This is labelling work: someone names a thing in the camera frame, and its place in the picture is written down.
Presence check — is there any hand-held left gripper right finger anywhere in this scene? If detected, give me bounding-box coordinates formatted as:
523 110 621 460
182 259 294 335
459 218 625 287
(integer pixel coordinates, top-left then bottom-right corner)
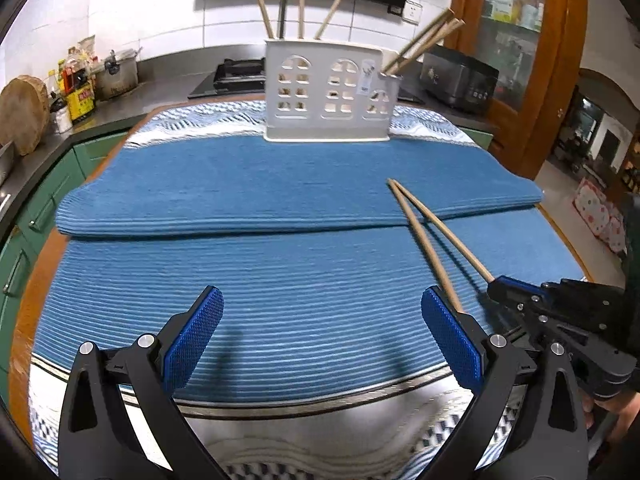
421 286 590 480

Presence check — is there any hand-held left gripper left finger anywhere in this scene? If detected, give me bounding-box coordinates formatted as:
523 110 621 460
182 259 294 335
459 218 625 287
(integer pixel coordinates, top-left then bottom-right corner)
57 286 231 480

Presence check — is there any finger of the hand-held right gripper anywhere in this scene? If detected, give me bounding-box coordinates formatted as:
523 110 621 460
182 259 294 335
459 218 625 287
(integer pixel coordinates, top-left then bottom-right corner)
487 276 626 311
492 294 601 356

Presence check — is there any white plastic chopstick holder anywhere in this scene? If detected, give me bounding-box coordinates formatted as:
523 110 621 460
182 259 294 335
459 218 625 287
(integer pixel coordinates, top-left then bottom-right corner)
263 38 403 142

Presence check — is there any dark grey chopstick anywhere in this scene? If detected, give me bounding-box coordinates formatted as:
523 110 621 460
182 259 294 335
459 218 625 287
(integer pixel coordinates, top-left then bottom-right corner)
277 0 293 40

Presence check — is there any person's right hand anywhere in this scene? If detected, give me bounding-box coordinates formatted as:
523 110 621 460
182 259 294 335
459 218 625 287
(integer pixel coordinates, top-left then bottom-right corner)
581 391 640 444

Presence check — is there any floral patterned cushion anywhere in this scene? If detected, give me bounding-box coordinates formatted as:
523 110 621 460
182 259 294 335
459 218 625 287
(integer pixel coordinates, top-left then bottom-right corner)
572 180 626 256

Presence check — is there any blue striped blanket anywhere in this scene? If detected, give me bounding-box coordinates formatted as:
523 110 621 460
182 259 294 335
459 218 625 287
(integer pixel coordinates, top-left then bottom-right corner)
27 100 588 480

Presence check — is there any green kitchen cabinet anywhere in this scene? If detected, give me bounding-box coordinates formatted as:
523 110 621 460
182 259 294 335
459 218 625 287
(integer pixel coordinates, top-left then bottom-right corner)
0 130 131 376
462 127 496 153

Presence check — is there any black countertop appliance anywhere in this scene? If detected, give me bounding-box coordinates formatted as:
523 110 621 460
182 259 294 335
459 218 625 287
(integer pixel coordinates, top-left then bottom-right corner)
420 45 500 113

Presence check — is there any wooden glass-door cabinet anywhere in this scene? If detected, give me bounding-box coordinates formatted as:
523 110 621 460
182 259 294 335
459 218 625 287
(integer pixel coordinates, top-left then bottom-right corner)
452 0 588 181

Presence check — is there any black gas stove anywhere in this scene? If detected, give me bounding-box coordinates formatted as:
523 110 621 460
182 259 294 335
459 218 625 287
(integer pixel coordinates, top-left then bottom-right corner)
189 57 426 106

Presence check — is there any steel pressure cooker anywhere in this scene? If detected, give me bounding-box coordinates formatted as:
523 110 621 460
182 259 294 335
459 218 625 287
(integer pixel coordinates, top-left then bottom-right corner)
92 49 141 102

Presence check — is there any round wooden cutting board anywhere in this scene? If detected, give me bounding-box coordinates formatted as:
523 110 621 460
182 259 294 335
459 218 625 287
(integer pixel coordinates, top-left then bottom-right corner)
0 76 51 157

